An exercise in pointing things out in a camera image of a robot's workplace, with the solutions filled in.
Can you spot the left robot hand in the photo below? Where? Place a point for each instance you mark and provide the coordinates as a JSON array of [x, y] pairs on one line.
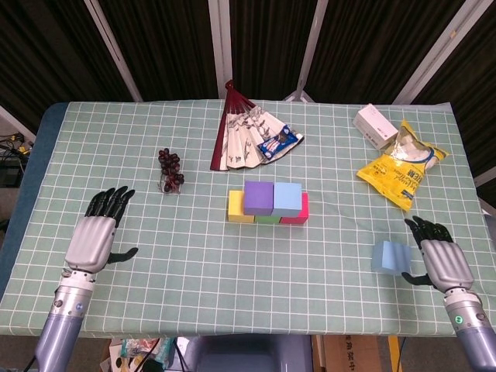
[[91, 244]]

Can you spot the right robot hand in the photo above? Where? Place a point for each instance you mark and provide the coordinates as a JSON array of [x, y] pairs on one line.
[[447, 263]]

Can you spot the light blue foam cube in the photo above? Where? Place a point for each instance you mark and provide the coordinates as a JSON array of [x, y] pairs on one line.
[[389, 257], [286, 198]]

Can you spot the yellow foam cube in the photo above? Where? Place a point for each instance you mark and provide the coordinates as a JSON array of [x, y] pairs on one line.
[[235, 207]]

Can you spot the pink foam cube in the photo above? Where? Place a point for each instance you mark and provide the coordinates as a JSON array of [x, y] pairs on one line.
[[305, 211]]

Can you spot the purple foam cube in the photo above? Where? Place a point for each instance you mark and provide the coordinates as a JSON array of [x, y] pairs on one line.
[[259, 198]]

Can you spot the green foam cube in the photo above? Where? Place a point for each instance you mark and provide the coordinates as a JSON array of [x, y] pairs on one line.
[[267, 219]]

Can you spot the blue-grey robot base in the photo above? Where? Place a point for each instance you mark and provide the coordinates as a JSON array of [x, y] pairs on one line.
[[248, 354]]

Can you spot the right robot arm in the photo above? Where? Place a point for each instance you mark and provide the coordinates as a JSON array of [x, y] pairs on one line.
[[472, 337]]

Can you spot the yellow snack bag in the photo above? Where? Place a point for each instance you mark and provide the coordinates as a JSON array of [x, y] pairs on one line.
[[399, 174]]

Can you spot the black electronic device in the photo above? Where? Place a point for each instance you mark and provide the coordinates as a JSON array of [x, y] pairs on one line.
[[9, 176]]

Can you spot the dark red grape bunch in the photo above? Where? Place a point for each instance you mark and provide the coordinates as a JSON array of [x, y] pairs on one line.
[[170, 166]]

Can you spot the colourful printed bag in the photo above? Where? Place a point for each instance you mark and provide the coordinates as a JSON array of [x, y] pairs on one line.
[[135, 348]]

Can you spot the brown cardboard box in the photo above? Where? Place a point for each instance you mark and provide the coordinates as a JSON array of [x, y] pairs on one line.
[[348, 354]]

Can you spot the green checked tablecloth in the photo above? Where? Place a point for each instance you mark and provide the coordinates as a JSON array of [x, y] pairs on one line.
[[294, 286]]

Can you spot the white cardboard box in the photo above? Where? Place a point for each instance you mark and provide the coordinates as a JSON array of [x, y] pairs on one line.
[[374, 124]]

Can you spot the painted paper folding fan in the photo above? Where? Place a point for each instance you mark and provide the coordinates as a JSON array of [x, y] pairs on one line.
[[240, 131]]

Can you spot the blue cookie snack packet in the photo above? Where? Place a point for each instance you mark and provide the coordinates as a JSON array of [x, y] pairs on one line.
[[276, 143]]

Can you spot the white metal frame post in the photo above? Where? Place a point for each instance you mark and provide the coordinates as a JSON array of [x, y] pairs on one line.
[[437, 50], [220, 46], [313, 38], [486, 177], [113, 50], [15, 122]]

